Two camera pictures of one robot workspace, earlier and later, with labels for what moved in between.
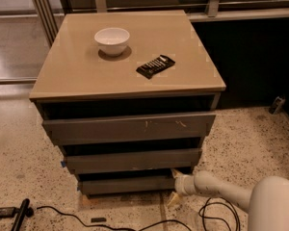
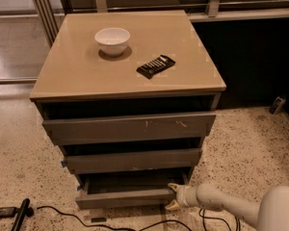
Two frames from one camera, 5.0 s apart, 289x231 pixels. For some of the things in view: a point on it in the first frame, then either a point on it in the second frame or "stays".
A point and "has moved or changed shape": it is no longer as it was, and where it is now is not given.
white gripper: [184, 186] to [184, 196]
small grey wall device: [276, 104] stays
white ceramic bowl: [113, 40] stays
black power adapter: [7, 212] stays
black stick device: [24, 211] stays
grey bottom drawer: [127, 184] has moved or changed shape
